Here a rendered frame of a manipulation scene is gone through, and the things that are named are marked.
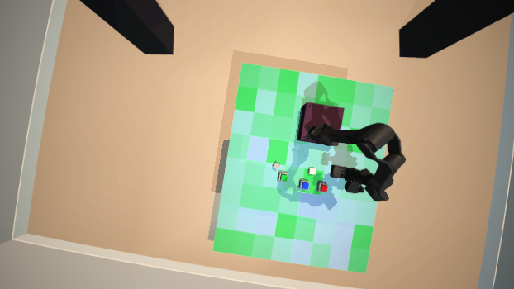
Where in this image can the red button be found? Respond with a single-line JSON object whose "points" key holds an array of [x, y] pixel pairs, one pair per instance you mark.
{"points": [[322, 187]]}

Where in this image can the blue button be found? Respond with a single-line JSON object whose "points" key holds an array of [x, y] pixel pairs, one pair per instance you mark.
{"points": [[304, 185]]}

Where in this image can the green button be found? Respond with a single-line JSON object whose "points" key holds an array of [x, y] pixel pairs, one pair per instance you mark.
{"points": [[283, 177]]}

